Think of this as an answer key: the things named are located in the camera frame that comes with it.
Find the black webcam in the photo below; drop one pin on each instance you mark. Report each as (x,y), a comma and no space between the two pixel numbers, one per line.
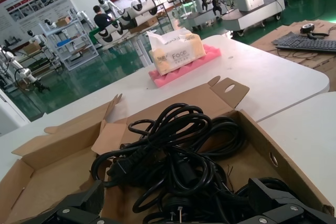
(307,28)

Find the flat brown cardboard sheets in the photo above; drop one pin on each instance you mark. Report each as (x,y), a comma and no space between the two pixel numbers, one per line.
(315,61)

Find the black computer keyboard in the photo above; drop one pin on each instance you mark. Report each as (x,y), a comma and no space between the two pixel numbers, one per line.
(304,43)

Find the pink foam pad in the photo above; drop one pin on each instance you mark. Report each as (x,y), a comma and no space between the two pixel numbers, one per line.
(168,79)

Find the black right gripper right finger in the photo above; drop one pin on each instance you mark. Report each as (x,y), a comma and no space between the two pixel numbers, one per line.
(273,203)

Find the white metal shelf rack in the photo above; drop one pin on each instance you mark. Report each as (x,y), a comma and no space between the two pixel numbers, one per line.
(76,62)

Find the wall display board with photos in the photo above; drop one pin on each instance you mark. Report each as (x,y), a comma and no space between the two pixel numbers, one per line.
(31,1)

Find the white robot arm black gripper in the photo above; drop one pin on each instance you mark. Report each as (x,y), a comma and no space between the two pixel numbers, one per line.
(23,73)

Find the open cardboard box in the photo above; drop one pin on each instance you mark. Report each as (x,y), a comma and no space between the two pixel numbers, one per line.
(60,176)
(288,171)

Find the white yellow tissue pack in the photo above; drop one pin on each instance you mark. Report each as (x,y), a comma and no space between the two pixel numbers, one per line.
(181,56)

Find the small white humanoid robot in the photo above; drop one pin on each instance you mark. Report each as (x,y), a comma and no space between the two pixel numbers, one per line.
(32,35)
(50,23)

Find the left open cardboard box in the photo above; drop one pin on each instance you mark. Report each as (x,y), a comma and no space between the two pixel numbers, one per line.
(60,176)

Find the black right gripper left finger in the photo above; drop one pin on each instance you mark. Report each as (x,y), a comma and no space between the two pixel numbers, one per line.
(86,203)

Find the person in black shirt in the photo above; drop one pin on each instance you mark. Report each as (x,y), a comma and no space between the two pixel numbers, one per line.
(102,19)

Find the white black segmented robot arm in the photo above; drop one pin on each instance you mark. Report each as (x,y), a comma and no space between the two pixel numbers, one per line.
(139,7)

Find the right open cardboard box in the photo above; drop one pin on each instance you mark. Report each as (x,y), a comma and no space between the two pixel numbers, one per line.
(288,171)

